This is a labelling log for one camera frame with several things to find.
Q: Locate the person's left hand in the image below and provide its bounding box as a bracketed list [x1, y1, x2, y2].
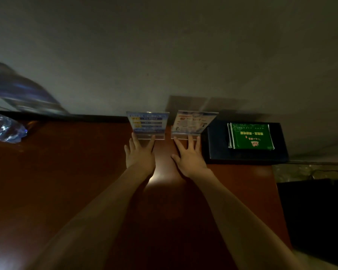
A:
[124, 132, 158, 178]

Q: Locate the person's right hand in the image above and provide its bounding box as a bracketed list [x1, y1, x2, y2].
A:
[171, 133, 213, 180]

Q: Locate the black tissue box green label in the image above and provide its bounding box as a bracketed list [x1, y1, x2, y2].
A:
[202, 120, 290, 165]

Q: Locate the dark green packet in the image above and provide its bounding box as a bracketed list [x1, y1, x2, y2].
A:
[227, 122, 276, 151]

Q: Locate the clear water bottle blue label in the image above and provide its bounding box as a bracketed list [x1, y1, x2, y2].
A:
[0, 108, 28, 144]

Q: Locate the person's right forearm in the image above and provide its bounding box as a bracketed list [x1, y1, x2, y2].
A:
[193, 170, 305, 270]

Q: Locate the person's left forearm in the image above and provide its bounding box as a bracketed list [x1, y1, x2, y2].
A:
[28, 168, 153, 270]

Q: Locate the reddish wooden desk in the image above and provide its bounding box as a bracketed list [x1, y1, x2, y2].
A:
[0, 116, 294, 270]

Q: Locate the black low cabinet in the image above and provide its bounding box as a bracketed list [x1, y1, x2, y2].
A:
[277, 178, 338, 269]

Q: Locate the black power cable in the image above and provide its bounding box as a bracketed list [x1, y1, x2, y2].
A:
[309, 168, 338, 181]

